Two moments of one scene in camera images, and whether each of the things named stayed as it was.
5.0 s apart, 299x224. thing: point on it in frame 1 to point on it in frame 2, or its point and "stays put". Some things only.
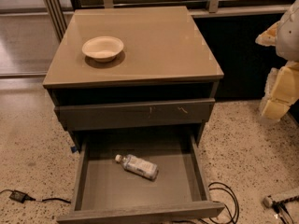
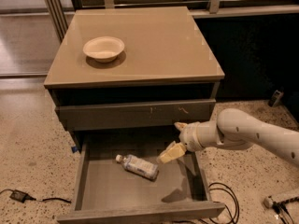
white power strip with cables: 279,207 stays put
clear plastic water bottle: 141,167 stays put
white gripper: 289,36 to 189,136
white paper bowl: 103,49 stays put
